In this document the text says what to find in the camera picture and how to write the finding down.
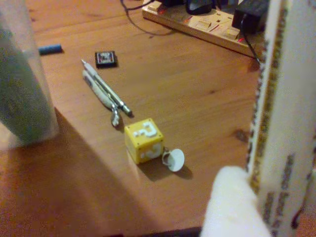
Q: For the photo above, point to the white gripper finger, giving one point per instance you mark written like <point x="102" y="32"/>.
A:
<point x="232" y="209"/>

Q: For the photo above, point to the black and white marker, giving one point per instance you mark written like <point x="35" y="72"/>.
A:
<point x="291" y="98"/>

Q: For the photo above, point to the small white round object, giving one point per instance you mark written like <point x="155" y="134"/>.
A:
<point x="175" y="160"/>

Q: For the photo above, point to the slim silver pen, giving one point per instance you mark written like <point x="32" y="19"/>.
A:
<point x="108" y="90"/>

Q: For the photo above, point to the white pen with clip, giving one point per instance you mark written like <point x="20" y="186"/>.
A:
<point x="98" y="91"/>

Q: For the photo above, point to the beige power strip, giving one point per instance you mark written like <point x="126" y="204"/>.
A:
<point x="205" y="27"/>

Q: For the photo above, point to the black power adapter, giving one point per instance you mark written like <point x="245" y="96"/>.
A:
<point x="250" y="14"/>

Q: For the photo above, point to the small black square chip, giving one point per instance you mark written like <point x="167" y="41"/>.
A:
<point x="106" y="58"/>

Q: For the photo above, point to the black plug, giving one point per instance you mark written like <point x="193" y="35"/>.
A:
<point x="198" y="6"/>

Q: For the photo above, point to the small blue cylinder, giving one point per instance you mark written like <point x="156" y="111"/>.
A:
<point x="50" y="49"/>

